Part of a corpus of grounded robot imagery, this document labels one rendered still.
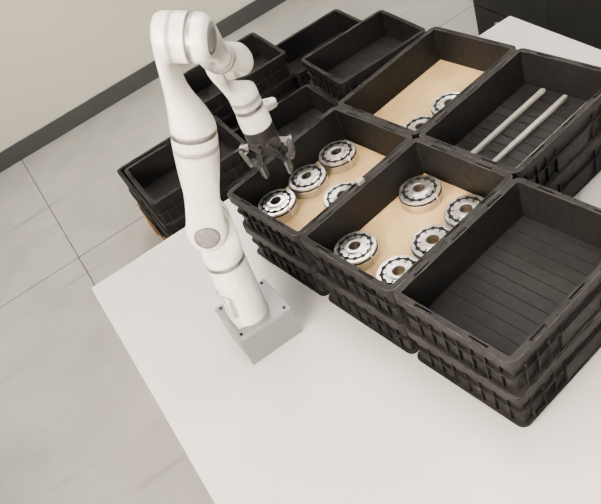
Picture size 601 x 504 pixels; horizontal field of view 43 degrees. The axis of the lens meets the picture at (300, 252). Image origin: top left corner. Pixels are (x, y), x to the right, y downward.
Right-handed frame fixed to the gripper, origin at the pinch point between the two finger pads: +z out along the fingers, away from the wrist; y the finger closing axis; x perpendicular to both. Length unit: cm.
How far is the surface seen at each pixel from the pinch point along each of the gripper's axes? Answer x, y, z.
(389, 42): 129, 14, 48
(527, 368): -59, 53, 10
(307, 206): -0.3, 3.6, 13.3
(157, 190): 62, -73, 47
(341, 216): -14.3, 15.7, 6.0
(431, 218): -11.9, 35.3, 13.6
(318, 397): -50, 7, 26
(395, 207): -6.1, 26.7, 13.6
